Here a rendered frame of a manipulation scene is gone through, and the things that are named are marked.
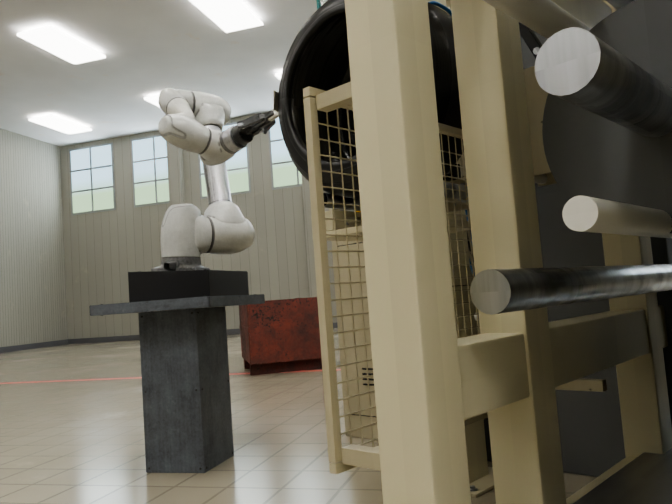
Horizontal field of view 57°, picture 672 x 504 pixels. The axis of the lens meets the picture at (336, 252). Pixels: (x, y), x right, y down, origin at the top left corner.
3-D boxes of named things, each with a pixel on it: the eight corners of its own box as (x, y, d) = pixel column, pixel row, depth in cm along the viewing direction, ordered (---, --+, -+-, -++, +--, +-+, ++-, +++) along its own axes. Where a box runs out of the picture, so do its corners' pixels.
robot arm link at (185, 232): (154, 258, 250) (154, 204, 252) (196, 258, 261) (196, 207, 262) (169, 256, 237) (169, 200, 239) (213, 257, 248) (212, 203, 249)
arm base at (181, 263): (144, 271, 237) (144, 257, 238) (170, 272, 259) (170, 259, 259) (188, 270, 234) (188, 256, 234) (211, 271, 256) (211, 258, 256)
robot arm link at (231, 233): (199, 259, 259) (245, 260, 272) (215, 246, 247) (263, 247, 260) (177, 101, 281) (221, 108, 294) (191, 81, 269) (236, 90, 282)
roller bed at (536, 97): (539, 186, 187) (529, 91, 189) (588, 177, 177) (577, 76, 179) (507, 180, 172) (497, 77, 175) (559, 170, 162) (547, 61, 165)
